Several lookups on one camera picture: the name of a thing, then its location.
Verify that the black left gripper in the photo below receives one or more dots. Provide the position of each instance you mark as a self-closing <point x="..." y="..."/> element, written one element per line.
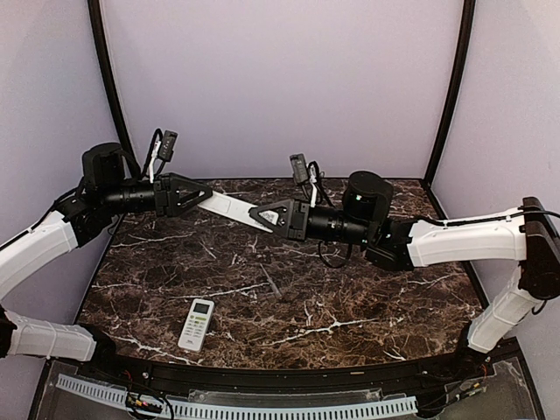
<point x="164" y="199"/>

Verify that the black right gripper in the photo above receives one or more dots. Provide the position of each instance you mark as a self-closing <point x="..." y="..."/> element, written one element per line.
<point x="296" y="228"/>

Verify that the white KT-16 remote control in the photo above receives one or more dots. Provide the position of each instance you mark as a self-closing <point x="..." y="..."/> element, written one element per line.
<point x="232" y="208"/>

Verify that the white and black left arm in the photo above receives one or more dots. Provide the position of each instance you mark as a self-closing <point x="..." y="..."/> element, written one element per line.
<point x="72" y="221"/>

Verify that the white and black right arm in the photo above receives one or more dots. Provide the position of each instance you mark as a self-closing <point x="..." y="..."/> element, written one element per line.
<point x="524" y="234"/>

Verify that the white remote with green buttons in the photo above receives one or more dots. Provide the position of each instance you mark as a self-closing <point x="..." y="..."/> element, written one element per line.
<point x="196" y="325"/>

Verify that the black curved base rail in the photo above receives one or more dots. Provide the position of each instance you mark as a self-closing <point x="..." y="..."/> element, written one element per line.
<point x="423" y="375"/>

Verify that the white slotted cable duct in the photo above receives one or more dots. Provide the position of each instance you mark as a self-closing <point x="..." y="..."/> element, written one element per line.
<point x="223" y="405"/>

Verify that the right black frame post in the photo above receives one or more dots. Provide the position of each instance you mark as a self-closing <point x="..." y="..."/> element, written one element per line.
<point x="452" y="94"/>

